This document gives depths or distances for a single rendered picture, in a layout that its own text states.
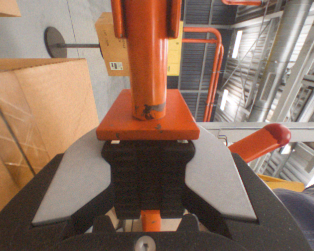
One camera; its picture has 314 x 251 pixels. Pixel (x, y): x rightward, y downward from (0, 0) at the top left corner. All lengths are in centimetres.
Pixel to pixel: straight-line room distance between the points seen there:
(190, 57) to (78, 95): 1071
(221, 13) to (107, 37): 1010
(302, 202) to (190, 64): 1075
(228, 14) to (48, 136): 1159
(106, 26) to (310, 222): 185
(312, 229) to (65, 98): 41
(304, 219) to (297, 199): 4
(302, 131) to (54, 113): 182
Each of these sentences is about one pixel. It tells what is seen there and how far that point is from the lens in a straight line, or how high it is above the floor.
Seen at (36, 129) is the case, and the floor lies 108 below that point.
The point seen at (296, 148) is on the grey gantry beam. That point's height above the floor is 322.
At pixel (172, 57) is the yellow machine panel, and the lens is 744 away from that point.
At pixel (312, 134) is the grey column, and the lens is 193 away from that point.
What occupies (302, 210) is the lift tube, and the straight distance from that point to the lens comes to 36.
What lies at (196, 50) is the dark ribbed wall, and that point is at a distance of 1096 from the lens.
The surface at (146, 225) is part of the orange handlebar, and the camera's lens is 18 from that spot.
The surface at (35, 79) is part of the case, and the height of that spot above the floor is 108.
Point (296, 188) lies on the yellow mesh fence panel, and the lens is 122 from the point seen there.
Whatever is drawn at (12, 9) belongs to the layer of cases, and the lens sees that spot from 110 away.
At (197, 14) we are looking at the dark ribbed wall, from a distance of 1106.
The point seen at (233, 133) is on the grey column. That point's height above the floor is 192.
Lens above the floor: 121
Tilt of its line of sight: 2 degrees up
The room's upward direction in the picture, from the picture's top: 90 degrees clockwise
